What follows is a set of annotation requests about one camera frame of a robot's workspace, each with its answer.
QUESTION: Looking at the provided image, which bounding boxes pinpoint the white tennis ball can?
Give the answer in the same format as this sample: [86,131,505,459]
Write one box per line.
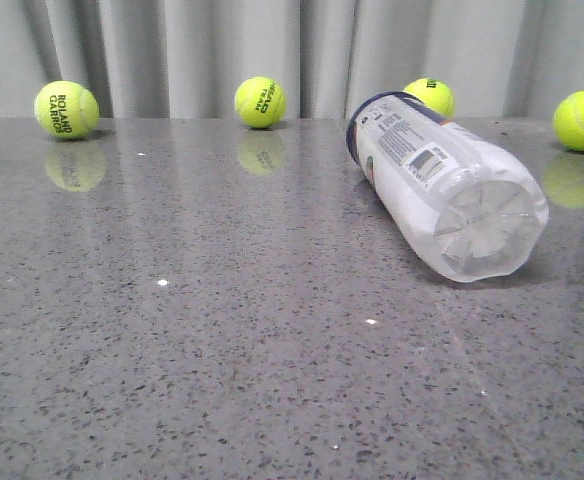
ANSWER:
[346,92,549,283]

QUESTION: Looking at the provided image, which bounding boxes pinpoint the Head Team tennis ball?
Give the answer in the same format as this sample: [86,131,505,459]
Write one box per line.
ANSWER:
[234,76,286,129]

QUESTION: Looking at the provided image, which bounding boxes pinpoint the grey pleated curtain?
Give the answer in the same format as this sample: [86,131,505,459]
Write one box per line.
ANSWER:
[0,1,584,119]

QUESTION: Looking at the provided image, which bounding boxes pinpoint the Wilson tennis ball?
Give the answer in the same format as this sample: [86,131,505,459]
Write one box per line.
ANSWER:
[403,78,455,117]

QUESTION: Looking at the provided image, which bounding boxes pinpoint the Roland Garros tennis ball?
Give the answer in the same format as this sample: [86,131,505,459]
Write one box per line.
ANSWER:
[34,80,100,139]

